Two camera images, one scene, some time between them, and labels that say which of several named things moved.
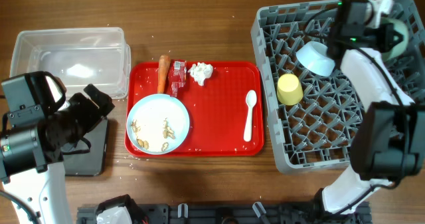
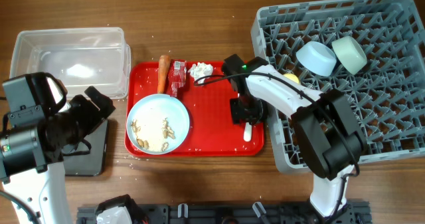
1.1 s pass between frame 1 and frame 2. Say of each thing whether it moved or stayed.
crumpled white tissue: stayed
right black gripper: moved
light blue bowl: stayed
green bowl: moved
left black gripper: stayed
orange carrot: stayed
